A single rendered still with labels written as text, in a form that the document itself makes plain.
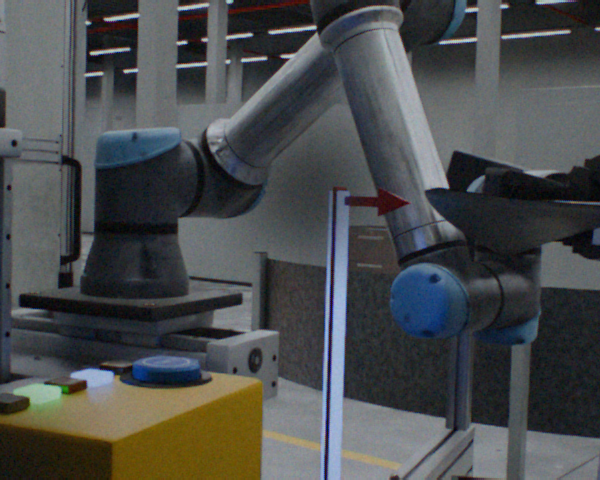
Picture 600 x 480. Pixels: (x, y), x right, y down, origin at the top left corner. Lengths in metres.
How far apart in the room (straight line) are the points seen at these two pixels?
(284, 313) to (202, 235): 8.49
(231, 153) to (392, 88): 0.38
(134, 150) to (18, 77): 1.43
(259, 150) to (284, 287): 1.81
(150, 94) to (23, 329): 6.17
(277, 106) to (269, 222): 9.53
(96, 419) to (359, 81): 0.59
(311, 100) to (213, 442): 0.75
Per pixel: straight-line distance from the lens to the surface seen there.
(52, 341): 1.30
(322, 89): 1.19
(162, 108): 7.45
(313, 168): 10.48
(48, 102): 2.72
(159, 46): 7.47
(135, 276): 1.22
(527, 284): 1.02
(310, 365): 2.94
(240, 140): 1.26
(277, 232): 10.66
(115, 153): 1.23
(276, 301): 3.10
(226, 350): 1.13
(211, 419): 0.50
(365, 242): 7.62
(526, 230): 0.78
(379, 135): 0.94
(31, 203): 2.66
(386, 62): 0.97
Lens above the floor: 1.19
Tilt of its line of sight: 3 degrees down
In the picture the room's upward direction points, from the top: 2 degrees clockwise
